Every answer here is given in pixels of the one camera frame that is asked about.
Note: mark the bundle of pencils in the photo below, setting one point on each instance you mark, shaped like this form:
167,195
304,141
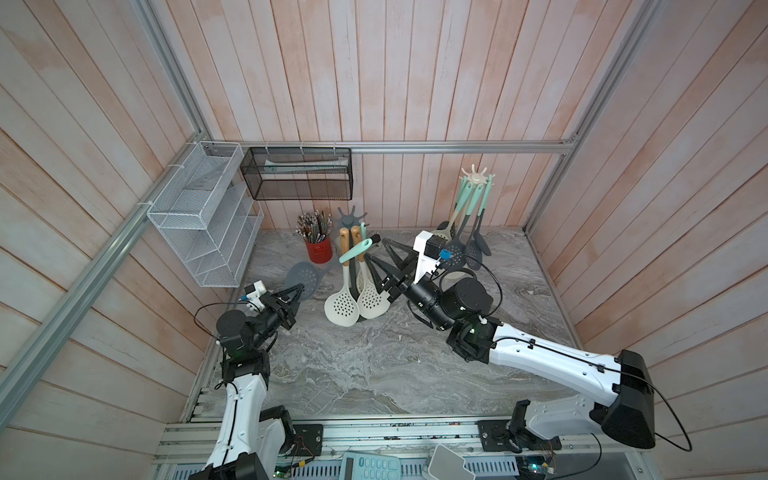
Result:
314,227

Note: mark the grey plastic box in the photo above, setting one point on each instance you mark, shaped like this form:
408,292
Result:
445,464

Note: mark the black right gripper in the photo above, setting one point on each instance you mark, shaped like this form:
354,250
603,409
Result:
403,287

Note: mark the grey skimmer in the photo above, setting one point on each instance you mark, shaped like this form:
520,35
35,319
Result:
308,274
479,239
473,251

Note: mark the red metal pencil cup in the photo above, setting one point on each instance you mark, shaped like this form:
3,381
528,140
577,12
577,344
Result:
320,252

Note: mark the cream utensil rack stand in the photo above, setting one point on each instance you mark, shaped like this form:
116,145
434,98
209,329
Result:
475,178

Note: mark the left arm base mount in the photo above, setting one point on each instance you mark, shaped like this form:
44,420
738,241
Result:
301,440

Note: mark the white wire mesh shelf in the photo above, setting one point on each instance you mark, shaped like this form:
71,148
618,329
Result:
207,215

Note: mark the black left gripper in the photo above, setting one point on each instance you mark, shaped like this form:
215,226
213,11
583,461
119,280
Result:
277,303

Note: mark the grey utensil rack stand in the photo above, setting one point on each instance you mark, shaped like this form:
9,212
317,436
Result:
348,220

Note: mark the aluminium rail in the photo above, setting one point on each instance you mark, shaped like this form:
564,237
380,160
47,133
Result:
407,437

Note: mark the large cream skimmer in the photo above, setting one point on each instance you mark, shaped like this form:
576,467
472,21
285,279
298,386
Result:
341,308

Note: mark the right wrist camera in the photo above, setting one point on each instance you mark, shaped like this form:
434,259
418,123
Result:
429,248

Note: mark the black mesh wall basket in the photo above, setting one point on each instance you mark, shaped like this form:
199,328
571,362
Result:
298,173

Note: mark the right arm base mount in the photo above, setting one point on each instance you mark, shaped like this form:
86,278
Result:
513,435

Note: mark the grey skimmer front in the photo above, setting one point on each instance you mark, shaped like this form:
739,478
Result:
473,251

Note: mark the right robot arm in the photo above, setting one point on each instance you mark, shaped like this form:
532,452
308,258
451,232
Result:
613,394

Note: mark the grey calculator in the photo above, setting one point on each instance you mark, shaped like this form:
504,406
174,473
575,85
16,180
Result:
363,466

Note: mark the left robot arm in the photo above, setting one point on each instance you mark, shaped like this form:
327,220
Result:
251,439

